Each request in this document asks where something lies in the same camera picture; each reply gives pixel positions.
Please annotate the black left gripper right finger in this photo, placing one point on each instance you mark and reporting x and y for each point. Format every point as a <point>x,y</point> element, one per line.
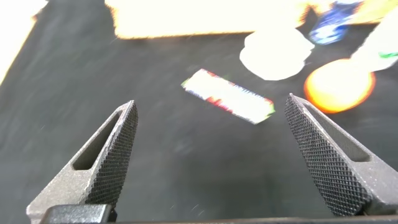
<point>329,161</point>

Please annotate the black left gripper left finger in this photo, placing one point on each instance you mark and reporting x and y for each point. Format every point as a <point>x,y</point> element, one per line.
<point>105,168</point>

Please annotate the white yogurt bottle green label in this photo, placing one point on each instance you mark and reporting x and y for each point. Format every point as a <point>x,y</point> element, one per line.
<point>379,40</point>

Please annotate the orange fruit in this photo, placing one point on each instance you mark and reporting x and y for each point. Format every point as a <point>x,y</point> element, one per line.
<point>339,85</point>

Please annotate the white round ashtray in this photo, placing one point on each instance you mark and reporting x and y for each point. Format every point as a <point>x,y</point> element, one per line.
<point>273,54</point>

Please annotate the red candy pack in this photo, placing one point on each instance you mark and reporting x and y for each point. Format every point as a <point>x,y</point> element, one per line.
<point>227,96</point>

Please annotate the small blue lidded jar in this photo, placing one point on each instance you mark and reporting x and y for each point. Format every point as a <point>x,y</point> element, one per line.
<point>331,26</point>

